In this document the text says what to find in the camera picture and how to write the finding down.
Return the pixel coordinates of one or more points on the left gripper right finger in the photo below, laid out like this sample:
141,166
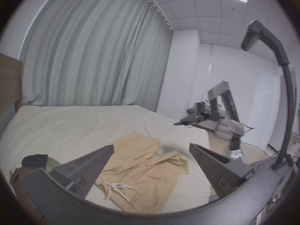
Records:
218,170

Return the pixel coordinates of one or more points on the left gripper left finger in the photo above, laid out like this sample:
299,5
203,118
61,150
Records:
89,167

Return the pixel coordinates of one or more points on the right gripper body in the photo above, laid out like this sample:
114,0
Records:
193,120

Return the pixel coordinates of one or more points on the tan shorts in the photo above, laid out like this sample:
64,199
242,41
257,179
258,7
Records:
145,172

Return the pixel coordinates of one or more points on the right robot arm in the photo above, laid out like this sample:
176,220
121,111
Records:
230,106

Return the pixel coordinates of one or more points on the bed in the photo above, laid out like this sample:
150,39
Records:
82,125

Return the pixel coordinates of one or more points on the green garment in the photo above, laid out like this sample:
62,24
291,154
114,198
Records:
52,165

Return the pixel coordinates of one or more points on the black garment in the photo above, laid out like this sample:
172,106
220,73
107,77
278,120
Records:
35,160

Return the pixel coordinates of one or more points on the brown garment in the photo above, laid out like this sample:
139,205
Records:
23,186

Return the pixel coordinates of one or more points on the pale green curtain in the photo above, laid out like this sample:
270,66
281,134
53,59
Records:
93,55

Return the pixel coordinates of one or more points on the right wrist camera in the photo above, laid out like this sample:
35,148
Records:
191,111

